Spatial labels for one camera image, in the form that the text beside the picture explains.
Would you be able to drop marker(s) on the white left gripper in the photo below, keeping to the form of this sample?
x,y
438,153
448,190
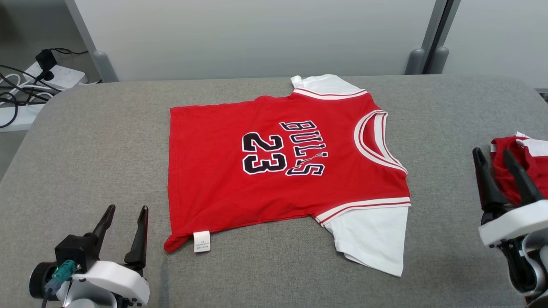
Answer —
x,y
115,278

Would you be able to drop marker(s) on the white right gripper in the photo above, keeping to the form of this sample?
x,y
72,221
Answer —
x,y
513,222

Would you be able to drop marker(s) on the red shorts with white stripes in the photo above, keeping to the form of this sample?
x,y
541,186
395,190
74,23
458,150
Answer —
x,y
509,171

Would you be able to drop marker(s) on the red Bulls 23 jersey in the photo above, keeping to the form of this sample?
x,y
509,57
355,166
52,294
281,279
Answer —
x,y
214,192

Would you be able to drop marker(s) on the narrow white partition panel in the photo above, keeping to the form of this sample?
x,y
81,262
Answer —
x,y
501,38

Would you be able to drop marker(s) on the black power adapter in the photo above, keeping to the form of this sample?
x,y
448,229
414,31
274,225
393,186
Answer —
x,y
45,62

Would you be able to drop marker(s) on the wide white partition panel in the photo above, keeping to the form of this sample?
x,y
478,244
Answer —
x,y
257,38

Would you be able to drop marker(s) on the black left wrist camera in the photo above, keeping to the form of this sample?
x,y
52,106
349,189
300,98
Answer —
x,y
75,252

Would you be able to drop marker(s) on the teal left camera connector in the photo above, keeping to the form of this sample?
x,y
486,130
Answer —
x,y
62,273

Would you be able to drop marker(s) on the grey partition base rail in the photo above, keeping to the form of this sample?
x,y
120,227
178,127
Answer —
x,y
543,93

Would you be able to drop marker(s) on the dark grey partition post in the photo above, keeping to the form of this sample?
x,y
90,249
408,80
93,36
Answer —
x,y
439,60

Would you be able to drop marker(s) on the slanted grey partition post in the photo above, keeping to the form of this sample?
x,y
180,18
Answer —
x,y
104,66

